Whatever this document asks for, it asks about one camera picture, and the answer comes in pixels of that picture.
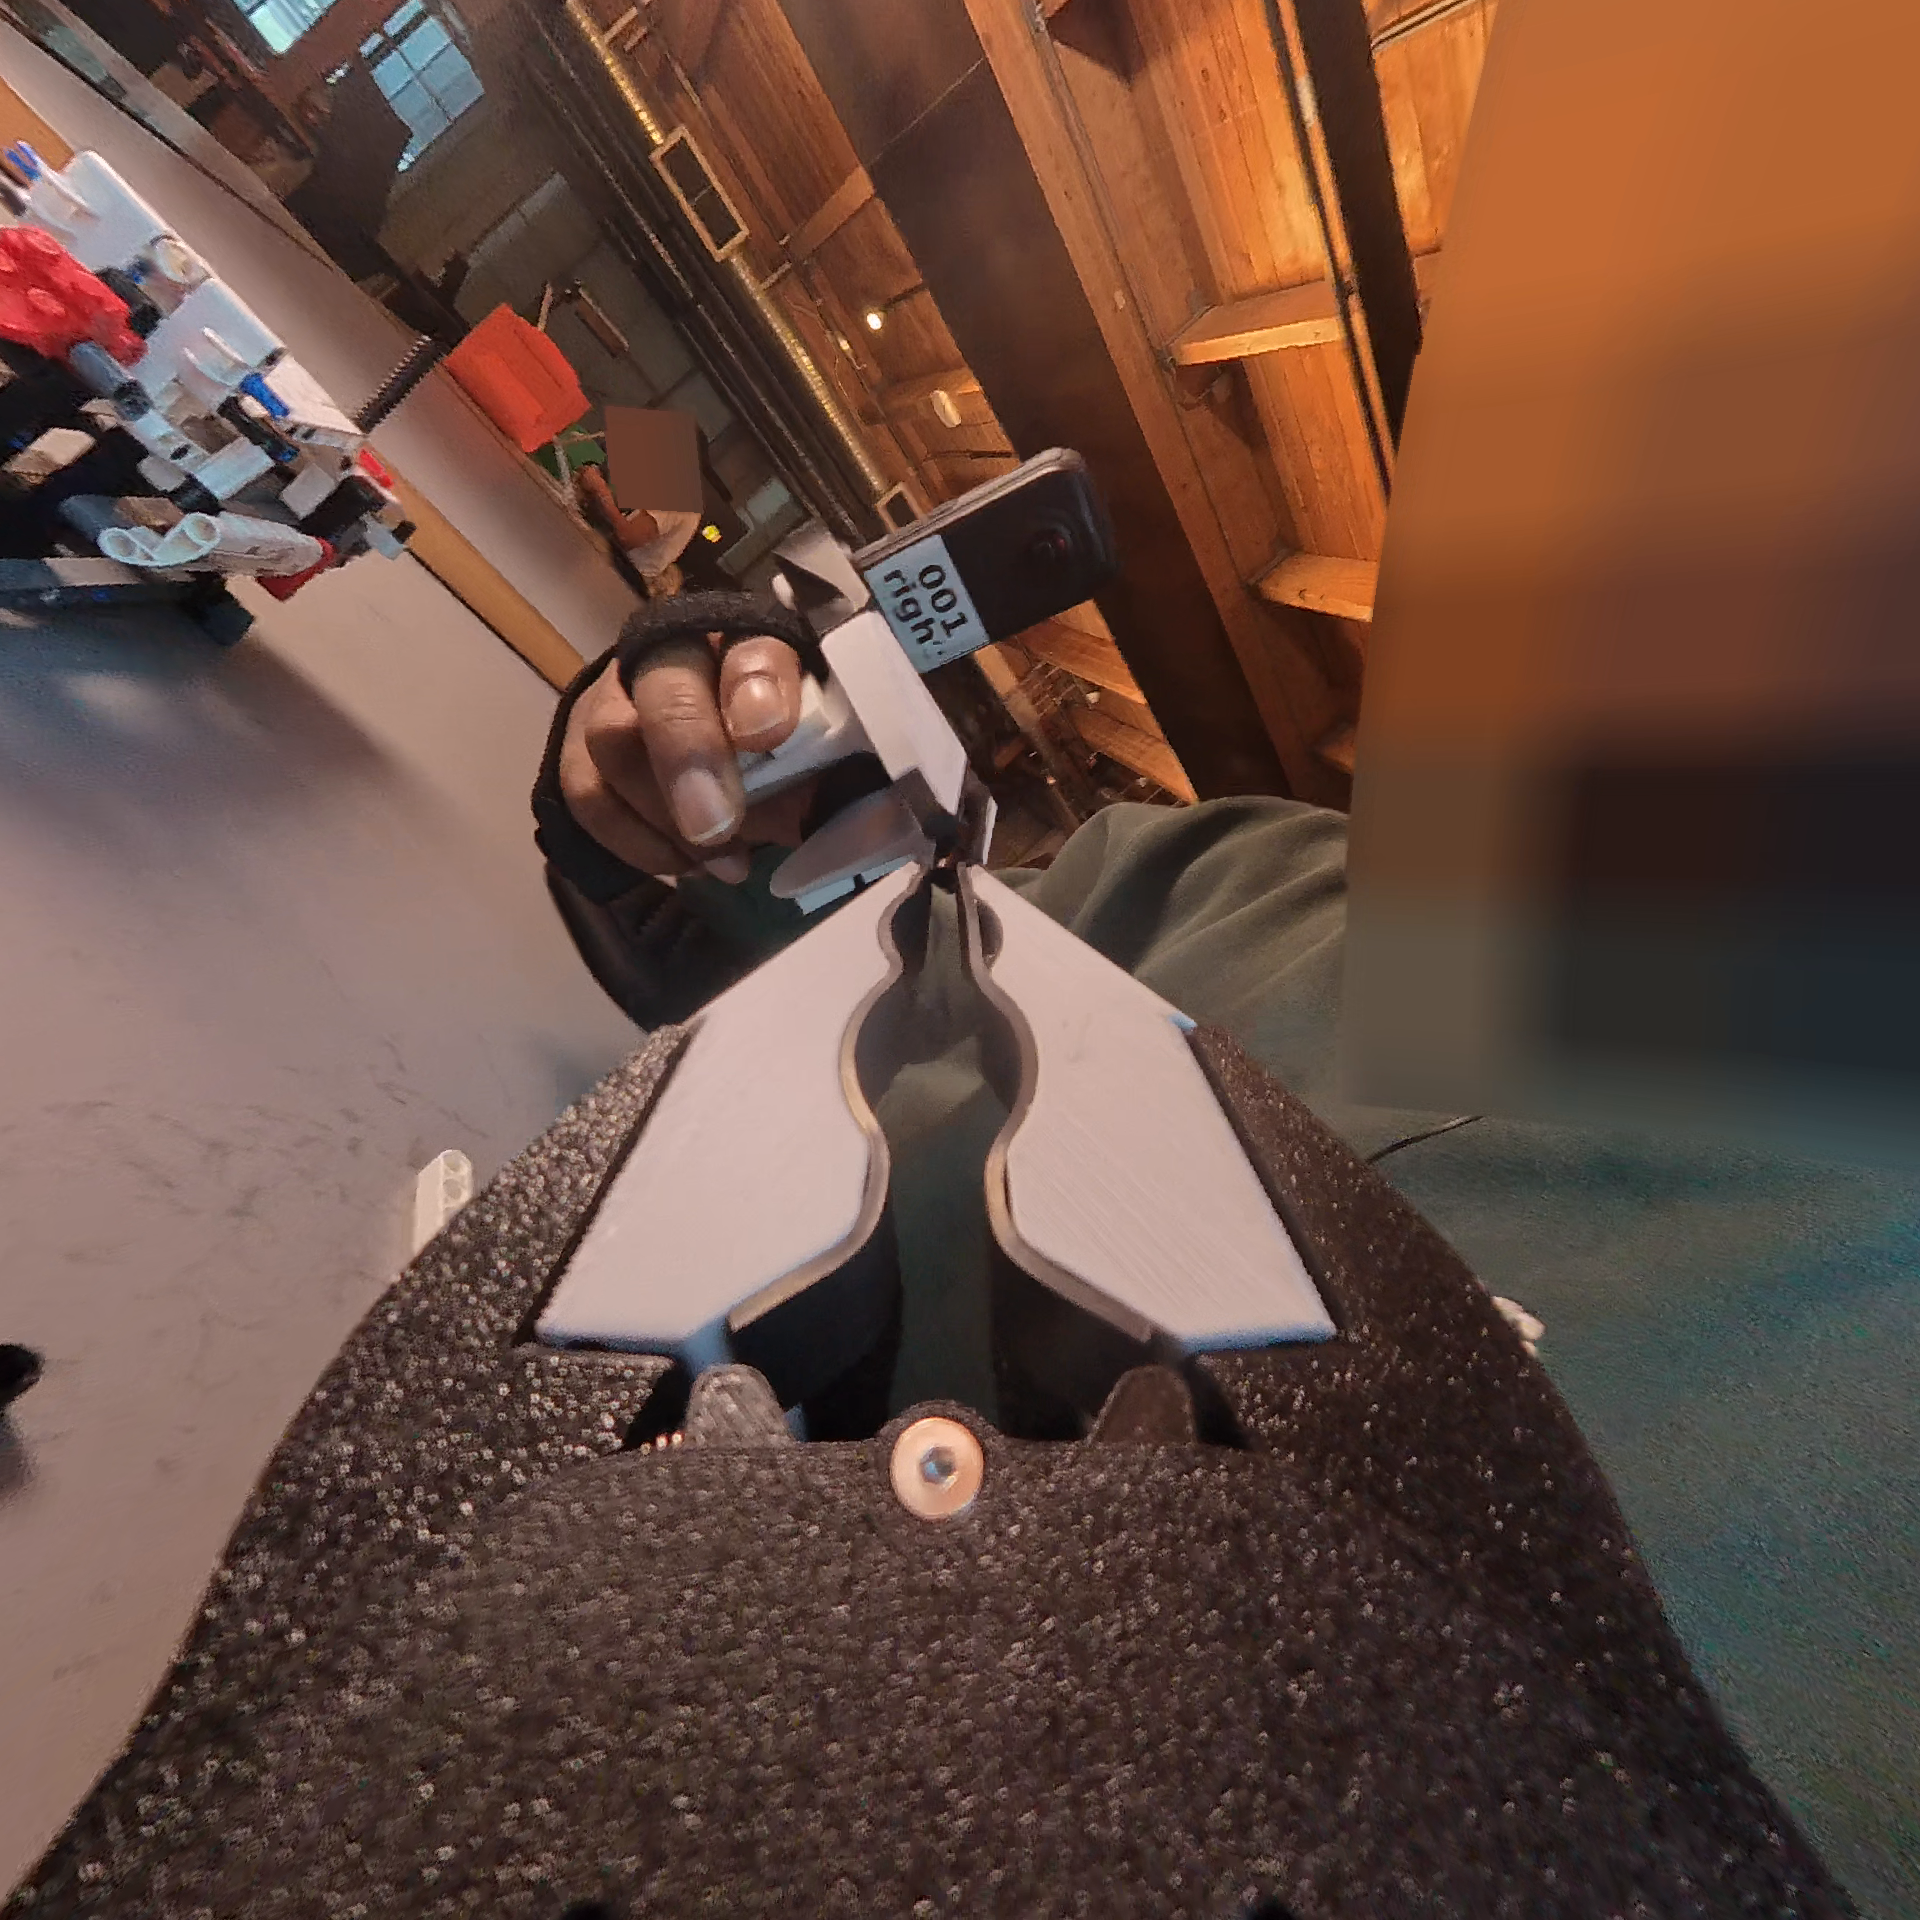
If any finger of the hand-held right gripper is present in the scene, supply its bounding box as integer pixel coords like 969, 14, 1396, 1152
770, 793, 942, 919
817, 605, 998, 866

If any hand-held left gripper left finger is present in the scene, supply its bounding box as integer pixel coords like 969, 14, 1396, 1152
534, 868, 931, 1374

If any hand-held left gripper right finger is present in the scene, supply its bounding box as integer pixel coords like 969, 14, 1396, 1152
958, 868, 1338, 1374

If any toy brick truck model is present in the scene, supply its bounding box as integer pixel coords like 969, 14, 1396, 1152
0, 140, 439, 645

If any person's right hand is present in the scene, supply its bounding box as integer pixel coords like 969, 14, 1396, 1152
562, 630, 821, 887

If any orange plastic bin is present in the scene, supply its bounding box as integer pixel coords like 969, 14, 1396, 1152
440, 303, 592, 450

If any silver flexible duct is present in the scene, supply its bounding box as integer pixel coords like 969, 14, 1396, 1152
570, 0, 908, 530

